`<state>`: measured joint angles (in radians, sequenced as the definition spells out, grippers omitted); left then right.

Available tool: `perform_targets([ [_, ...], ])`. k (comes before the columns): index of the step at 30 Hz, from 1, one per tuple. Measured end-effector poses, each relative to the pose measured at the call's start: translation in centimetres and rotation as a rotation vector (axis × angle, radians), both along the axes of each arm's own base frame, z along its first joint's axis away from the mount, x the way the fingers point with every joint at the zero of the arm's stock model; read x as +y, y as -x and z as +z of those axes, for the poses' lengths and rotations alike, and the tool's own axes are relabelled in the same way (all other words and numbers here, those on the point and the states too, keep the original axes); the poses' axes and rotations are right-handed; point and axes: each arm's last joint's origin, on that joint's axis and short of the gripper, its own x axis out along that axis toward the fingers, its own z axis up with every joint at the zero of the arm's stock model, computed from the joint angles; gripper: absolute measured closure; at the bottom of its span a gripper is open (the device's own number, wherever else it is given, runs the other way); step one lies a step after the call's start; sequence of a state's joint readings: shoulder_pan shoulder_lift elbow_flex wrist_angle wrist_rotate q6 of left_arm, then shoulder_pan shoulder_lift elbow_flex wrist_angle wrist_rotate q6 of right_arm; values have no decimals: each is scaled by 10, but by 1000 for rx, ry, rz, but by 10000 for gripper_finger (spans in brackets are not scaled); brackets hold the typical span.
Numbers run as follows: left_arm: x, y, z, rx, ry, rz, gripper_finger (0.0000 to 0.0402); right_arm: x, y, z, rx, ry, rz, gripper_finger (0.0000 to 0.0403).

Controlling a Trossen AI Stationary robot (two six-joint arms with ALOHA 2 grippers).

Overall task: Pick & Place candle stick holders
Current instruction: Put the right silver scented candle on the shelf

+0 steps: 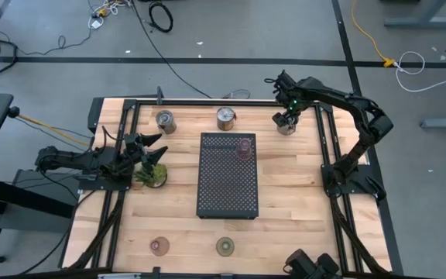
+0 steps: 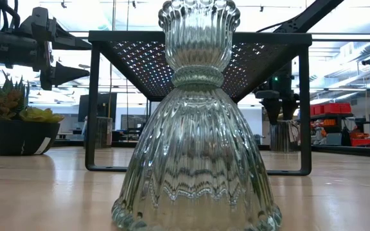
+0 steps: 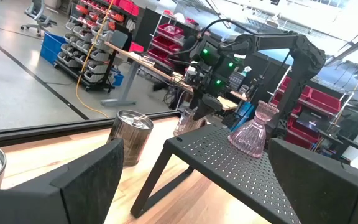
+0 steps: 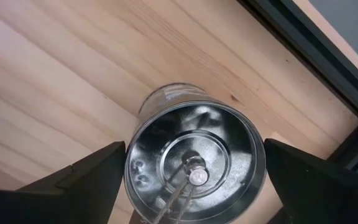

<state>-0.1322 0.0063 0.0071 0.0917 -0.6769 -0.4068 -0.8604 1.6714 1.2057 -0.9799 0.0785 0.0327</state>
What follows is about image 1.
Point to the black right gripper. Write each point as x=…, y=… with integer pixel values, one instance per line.
x=289, y=100

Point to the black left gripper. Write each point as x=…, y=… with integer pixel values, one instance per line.
x=134, y=151

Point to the candle tin with picture label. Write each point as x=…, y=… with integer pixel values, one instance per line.
x=286, y=129

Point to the candle tin with brown label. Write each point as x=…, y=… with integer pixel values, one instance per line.
x=165, y=122

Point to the candle tin with orange tag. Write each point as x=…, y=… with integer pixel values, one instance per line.
x=225, y=118

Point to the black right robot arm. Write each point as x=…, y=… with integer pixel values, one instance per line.
x=347, y=100

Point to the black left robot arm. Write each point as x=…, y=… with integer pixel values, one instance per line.
x=72, y=159

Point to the small green potted plant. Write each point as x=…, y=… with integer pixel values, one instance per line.
x=151, y=175

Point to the black perforated metal shelf riser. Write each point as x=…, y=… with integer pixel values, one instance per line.
x=227, y=182

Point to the black aluminium table frame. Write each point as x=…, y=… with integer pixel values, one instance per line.
x=128, y=128

